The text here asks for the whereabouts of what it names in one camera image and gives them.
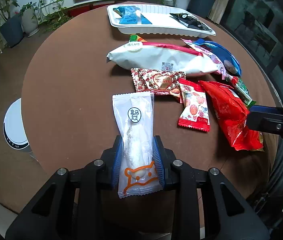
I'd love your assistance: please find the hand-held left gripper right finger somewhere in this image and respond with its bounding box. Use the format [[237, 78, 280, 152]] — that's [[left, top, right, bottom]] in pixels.
[[153, 135, 274, 240]]

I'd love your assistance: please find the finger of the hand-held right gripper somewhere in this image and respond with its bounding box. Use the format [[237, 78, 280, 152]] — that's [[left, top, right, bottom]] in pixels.
[[249, 105, 283, 118], [246, 111, 283, 140]]

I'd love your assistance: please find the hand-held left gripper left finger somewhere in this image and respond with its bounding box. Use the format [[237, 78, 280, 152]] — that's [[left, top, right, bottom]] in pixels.
[[5, 135, 124, 240]]

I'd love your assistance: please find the green red snack packet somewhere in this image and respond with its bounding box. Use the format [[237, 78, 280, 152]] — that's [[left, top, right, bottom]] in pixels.
[[225, 74, 257, 105]]

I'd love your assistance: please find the large red snack bag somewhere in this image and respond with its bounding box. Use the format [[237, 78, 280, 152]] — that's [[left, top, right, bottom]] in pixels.
[[198, 80, 264, 152]]

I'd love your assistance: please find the small red white nut packet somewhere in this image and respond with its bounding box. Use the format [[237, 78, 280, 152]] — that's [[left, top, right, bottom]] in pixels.
[[178, 78, 210, 132]]

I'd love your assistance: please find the dark blue snack bag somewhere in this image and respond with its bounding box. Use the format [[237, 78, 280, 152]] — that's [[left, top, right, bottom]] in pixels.
[[194, 38, 242, 77]]

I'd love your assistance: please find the heart print snack packet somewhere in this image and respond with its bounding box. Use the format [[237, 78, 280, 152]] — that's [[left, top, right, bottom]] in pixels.
[[131, 68, 187, 92]]

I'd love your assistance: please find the large white snack bag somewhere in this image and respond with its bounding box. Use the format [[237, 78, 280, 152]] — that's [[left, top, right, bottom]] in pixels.
[[106, 41, 222, 77]]

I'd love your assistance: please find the white plastic tray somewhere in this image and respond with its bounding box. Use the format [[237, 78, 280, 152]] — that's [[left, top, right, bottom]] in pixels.
[[107, 4, 216, 38]]

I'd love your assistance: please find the thin pink snack packet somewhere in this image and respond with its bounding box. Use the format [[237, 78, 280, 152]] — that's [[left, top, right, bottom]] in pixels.
[[181, 38, 228, 80]]

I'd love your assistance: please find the glass sliding door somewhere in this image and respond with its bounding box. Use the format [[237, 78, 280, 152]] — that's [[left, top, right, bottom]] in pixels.
[[221, 0, 283, 80]]

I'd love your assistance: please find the black snack packet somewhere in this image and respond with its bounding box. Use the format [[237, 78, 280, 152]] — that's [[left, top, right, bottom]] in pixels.
[[169, 12, 213, 32]]

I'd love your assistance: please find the orange green snack packet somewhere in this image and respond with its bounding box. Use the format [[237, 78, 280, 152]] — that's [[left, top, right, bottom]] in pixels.
[[129, 34, 147, 43]]

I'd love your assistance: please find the light blue snack packet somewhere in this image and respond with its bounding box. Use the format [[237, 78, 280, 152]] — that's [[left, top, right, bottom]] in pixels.
[[113, 6, 142, 18], [119, 12, 152, 25]]

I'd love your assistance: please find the red storage box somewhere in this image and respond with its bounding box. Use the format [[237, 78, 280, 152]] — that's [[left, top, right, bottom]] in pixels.
[[69, 5, 91, 16], [93, 1, 117, 10]]

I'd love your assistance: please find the small plant in white pot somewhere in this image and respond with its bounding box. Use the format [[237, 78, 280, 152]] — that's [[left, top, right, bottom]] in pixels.
[[19, 1, 40, 37]]

